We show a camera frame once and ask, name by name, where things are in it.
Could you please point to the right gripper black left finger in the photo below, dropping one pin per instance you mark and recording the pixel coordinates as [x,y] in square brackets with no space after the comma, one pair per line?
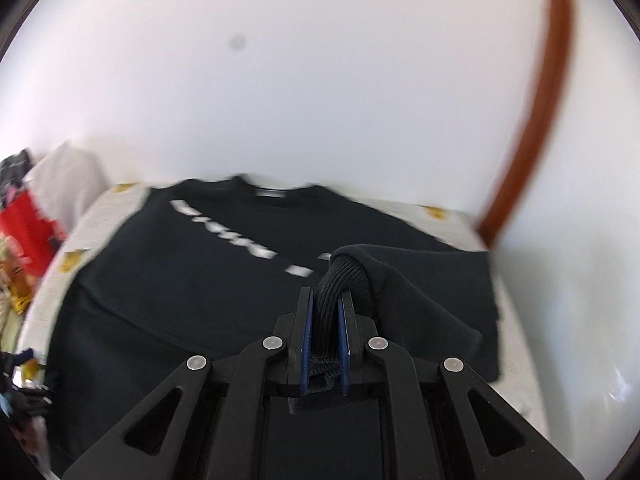
[210,416]

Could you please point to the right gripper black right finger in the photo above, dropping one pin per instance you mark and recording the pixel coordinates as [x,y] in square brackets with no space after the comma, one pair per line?
[439,420]

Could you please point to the black sweatshirt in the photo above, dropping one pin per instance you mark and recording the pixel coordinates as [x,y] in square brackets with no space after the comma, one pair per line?
[208,267]

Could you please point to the fruit print tablecloth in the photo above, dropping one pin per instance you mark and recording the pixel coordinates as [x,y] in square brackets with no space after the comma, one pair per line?
[517,384]

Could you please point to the red paper bag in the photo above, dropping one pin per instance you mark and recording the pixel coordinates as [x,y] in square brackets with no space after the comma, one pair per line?
[32,237]

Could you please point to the white Miniso paper bag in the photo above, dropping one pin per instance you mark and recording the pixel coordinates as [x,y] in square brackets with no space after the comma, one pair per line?
[65,184]

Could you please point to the grey plaid cloth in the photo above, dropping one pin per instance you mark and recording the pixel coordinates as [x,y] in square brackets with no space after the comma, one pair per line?
[13,172]

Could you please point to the brown wooden door frame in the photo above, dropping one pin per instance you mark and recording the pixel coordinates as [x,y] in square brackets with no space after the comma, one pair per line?
[544,106]

